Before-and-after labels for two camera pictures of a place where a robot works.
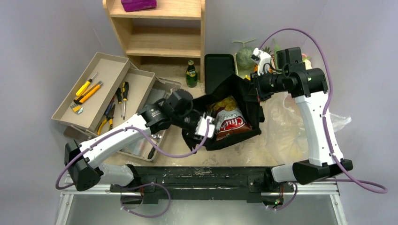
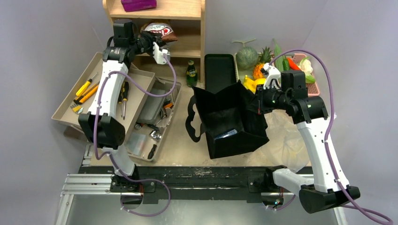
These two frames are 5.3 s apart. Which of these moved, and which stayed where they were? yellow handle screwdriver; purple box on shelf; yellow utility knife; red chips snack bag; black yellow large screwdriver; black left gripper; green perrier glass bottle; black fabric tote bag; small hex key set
Moved: red chips snack bag; black fabric tote bag; black left gripper
Stayed: purple box on shelf; small hex key set; yellow utility knife; green perrier glass bottle; black yellow large screwdriver; yellow handle screwdriver
